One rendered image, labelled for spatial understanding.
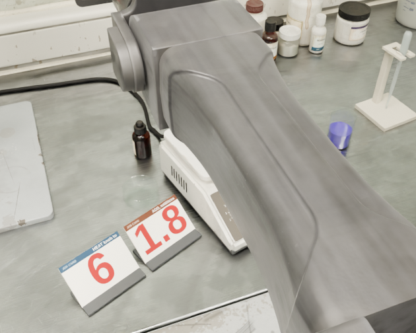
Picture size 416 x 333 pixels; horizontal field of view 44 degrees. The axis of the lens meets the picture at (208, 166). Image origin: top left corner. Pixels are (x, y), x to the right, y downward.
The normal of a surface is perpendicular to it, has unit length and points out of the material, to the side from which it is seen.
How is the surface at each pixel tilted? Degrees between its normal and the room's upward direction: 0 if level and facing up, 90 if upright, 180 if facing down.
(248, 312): 0
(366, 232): 1
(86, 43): 90
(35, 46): 90
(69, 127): 0
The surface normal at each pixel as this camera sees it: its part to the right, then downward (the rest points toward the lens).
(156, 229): 0.43, -0.22
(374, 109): 0.00, -0.72
